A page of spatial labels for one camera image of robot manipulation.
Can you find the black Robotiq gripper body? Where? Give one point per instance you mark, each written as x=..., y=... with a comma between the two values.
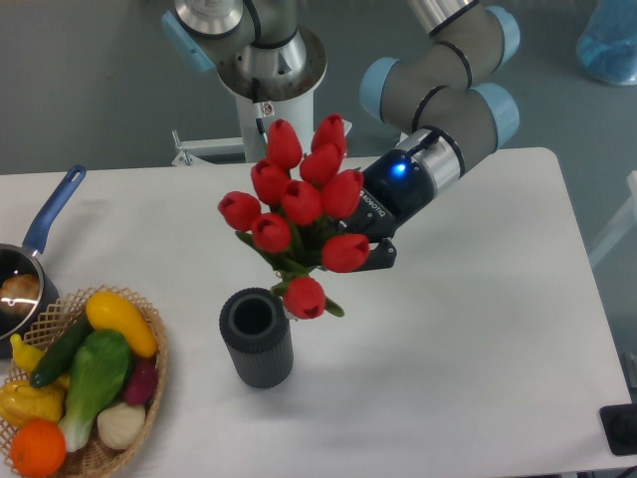
x=395, y=188

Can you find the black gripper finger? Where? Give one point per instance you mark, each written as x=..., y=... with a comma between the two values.
x=383, y=256

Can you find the red tulip bouquet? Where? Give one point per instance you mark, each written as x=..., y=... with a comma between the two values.
x=291, y=217

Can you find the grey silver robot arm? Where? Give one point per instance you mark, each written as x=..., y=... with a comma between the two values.
x=450, y=116

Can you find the dark grey ribbed vase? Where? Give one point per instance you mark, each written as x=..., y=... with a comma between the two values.
x=258, y=337

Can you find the blue transparent water bottle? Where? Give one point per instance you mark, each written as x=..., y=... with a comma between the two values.
x=606, y=50

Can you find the purple red radish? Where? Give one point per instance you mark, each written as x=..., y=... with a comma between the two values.
x=142, y=383

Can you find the yellow squash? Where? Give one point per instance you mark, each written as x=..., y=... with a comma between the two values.
x=107, y=310

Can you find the black device at edge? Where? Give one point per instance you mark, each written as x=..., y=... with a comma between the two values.
x=619, y=424

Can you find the green bok choy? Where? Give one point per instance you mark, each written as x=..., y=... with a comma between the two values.
x=98, y=371

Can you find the white garlic bulb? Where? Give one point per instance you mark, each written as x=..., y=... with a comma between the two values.
x=119, y=425

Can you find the dark green cucumber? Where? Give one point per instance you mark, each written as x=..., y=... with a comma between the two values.
x=59, y=357

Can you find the woven wicker basket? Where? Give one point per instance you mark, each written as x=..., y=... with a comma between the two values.
x=95, y=459

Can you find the brown bread roll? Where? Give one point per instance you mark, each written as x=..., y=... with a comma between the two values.
x=19, y=295

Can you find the small yellow banana pepper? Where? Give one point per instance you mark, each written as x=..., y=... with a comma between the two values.
x=25, y=356

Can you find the yellow bell pepper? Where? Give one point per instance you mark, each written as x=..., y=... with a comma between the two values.
x=22, y=403

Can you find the orange fruit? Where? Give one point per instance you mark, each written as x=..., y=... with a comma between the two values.
x=38, y=449

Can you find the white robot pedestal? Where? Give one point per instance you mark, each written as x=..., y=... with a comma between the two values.
x=277, y=83

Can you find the white metal base frame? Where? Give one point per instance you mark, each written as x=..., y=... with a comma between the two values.
x=277, y=140

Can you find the blue handled saucepan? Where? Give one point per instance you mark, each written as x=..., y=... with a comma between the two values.
x=25, y=258

